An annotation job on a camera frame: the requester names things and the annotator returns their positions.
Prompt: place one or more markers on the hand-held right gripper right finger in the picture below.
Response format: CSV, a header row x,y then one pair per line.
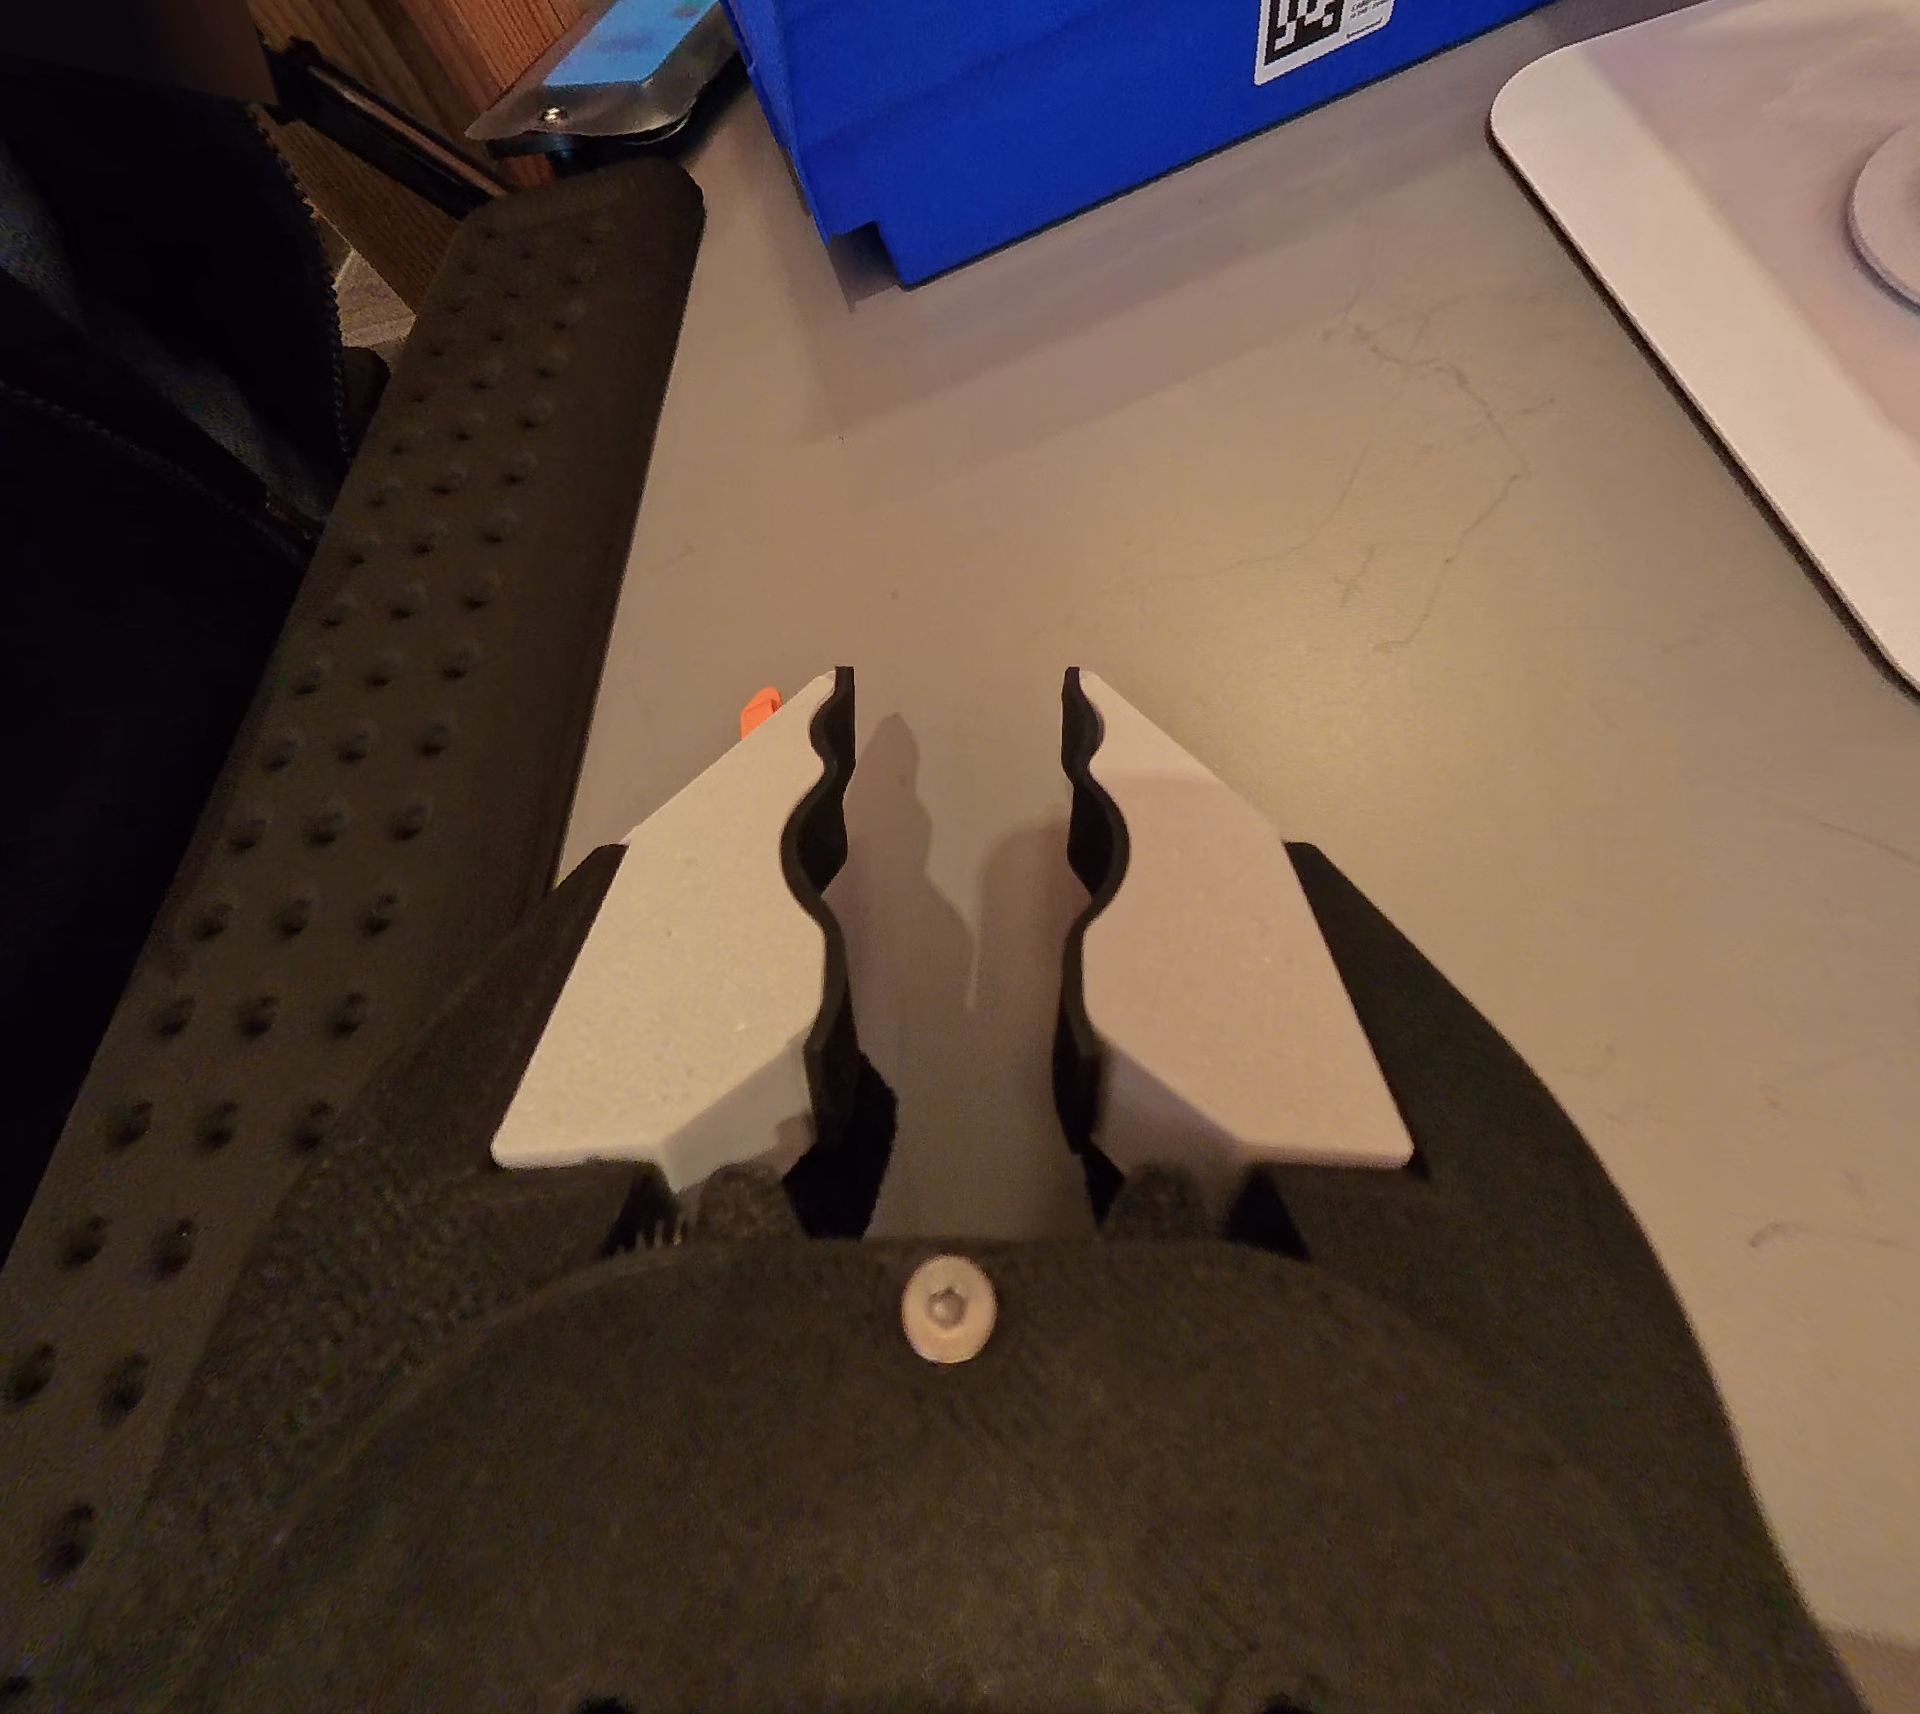
x,y
1245,995

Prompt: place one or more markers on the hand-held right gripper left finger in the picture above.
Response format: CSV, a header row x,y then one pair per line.
x,y
675,995

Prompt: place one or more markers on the orange brick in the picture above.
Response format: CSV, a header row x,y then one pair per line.
x,y
763,708

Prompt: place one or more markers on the blue tagged parts bin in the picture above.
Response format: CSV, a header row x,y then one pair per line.
x,y
1051,18

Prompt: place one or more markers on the black perforated board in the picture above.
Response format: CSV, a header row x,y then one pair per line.
x,y
374,694

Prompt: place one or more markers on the white wooden book stand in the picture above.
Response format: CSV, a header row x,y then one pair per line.
x,y
1724,244

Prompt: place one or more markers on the metal clamp plate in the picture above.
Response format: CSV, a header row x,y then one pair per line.
x,y
631,34

